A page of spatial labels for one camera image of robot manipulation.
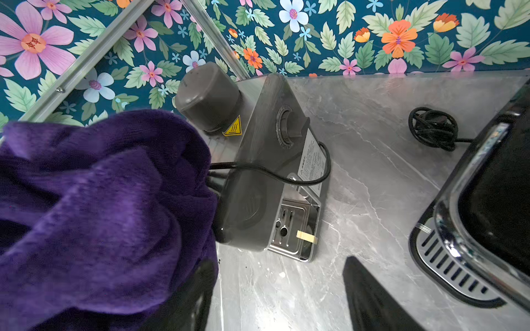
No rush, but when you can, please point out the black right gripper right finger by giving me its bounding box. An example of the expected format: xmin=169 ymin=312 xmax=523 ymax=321
xmin=342 ymin=256 xmax=423 ymax=331

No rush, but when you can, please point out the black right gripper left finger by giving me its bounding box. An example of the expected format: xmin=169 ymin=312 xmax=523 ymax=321
xmin=140 ymin=259 xmax=217 ymax=331

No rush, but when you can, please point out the purple microfiber cloth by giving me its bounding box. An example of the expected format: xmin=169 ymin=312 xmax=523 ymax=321
xmin=1 ymin=110 xmax=218 ymax=330

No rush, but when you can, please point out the silver espresso coffee machine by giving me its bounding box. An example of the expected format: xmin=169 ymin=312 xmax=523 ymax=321
xmin=173 ymin=62 xmax=331 ymax=262

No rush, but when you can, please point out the black capsule coffee machine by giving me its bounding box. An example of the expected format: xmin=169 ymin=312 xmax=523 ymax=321
xmin=408 ymin=85 xmax=529 ymax=311

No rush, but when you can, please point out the espresso machine black cord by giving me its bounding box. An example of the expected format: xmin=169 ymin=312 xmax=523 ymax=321
xmin=206 ymin=140 xmax=332 ymax=187

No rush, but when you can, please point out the coiled black power cord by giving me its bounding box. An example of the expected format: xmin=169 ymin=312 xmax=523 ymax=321
xmin=408 ymin=106 xmax=475 ymax=153

